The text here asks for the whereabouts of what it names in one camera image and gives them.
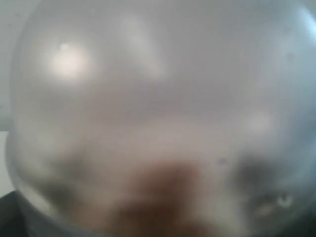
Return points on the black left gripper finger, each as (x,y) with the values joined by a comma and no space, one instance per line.
(19,219)

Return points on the clear dome strainer lid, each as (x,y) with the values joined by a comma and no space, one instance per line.
(165,118)

